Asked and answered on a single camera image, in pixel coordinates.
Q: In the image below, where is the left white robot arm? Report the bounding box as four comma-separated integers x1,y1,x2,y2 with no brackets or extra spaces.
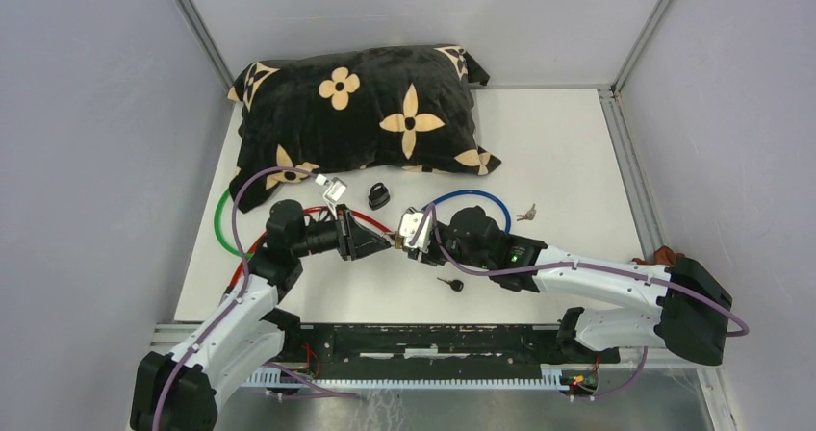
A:
129,200,391,430

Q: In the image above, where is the brown cloth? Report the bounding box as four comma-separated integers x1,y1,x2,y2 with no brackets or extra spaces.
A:
631,245,686,266

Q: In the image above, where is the black floral pillow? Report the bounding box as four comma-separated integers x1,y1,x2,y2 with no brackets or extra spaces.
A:
228,44,501,213

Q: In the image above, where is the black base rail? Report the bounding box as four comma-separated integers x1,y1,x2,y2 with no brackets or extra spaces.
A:
272,323,621,392

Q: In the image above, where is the green cable lock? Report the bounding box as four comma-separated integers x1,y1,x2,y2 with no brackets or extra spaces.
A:
213,189,239,257

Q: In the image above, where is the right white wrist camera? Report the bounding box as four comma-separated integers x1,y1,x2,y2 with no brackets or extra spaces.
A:
395,208,435,247

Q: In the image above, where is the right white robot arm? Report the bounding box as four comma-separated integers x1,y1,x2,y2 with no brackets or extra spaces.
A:
395,206,749,367

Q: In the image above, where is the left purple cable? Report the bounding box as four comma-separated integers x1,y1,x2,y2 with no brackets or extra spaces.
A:
150,166,320,431

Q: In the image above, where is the red cable lock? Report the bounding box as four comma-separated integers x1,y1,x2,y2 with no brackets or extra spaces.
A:
226,207,395,292

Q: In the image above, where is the black head key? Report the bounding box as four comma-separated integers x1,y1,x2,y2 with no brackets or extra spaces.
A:
438,278,464,292

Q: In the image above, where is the loose keys right side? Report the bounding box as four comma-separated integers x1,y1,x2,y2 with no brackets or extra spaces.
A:
516,203,537,221

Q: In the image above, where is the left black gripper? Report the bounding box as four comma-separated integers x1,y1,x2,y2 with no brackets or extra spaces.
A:
292,204,391,261

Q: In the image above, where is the blue cable lock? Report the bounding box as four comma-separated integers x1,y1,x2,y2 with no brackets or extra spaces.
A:
420,189,513,234

